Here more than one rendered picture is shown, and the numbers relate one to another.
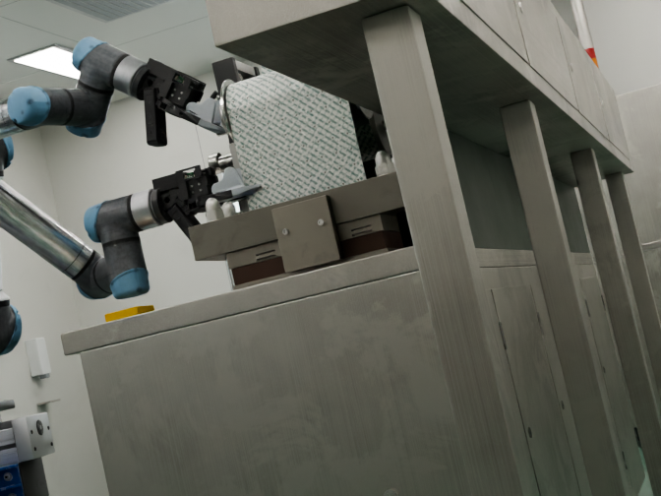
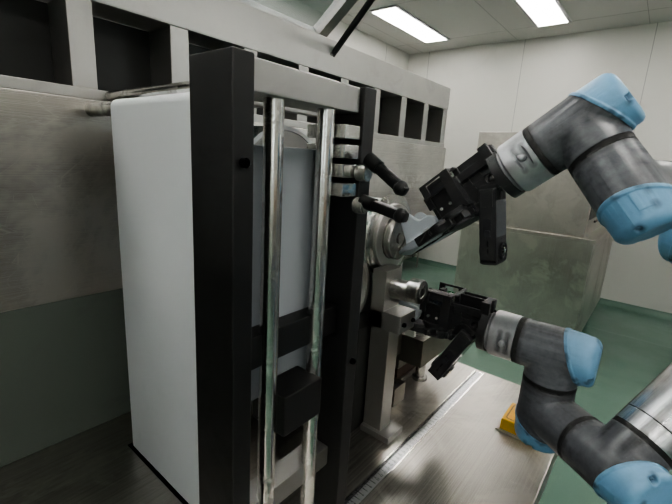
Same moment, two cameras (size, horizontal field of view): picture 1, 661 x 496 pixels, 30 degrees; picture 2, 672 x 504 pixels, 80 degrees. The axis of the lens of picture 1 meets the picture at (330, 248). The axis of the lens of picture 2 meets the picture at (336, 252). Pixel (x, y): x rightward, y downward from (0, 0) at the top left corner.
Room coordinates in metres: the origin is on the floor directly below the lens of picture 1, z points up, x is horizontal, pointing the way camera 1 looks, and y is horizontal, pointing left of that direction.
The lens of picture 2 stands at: (3.04, 0.28, 1.38)
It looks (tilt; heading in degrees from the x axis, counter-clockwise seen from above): 13 degrees down; 201
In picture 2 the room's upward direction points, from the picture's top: 3 degrees clockwise
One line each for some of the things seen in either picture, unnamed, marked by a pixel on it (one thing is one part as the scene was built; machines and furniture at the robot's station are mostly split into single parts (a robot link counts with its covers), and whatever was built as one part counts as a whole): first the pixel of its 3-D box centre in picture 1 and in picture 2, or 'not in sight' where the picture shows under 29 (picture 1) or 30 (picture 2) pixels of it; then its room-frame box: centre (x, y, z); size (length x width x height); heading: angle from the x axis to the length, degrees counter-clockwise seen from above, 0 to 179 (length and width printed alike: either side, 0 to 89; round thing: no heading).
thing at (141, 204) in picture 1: (150, 209); (502, 335); (2.37, 0.32, 1.11); 0.08 x 0.05 x 0.08; 162
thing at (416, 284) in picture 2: (216, 163); (416, 290); (2.43, 0.18, 1.18); 0.04 x 0.02 x 0.04; 162
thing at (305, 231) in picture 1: (306, 233); not in sight; (2.06, 0.03, 0.96); 0.10 x 0.03 x 0.11; 72
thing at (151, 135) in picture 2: not in sight; (162, 301); (2.64, -0.13, 1.17); 0.34 x 0.05 x 0.54; 72
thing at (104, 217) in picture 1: (115, 219); (555, 352); (2.40, 0.40, 1.11); 0.11 x 0.08 x 0.09; 72
